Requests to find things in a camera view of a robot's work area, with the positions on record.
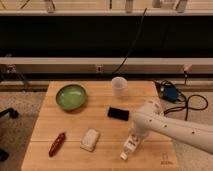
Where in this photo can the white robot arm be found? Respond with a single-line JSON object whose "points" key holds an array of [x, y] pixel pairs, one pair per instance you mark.
{"points": [[149, 117]]}

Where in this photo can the black rectangular block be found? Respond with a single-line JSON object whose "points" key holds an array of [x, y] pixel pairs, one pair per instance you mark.
{"points": [[118, 113]]}

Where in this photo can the clear plastic cup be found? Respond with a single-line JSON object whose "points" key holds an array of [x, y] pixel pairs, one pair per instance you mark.
{"points": [[119, 85]]}

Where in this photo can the green ceramic bowl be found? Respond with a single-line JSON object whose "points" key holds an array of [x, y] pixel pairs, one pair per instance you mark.
{"points": [[71, 97]]}

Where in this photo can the blue power adapter box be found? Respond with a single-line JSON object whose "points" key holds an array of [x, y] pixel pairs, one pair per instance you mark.
{"points": [[170, 93]]}

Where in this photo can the red brown chili toy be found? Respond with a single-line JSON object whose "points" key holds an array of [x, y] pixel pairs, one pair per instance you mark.
{"points": [[57, 144]]}

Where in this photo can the clear plastic bottle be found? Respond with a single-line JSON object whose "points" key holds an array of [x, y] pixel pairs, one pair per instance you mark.
{"points": [[130, 145]]}

